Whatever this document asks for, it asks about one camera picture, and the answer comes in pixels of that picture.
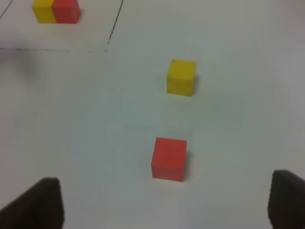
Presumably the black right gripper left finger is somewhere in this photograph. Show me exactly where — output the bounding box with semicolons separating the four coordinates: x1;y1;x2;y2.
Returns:
0;177;65;229

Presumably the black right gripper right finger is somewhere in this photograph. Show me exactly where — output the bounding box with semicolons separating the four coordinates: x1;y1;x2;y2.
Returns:
267;170;305;229

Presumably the template red cube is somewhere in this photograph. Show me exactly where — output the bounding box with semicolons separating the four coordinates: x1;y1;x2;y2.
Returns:
52;0;81;24

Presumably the template yellow cube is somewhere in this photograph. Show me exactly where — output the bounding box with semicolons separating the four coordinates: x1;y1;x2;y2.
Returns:
32;0;56;23

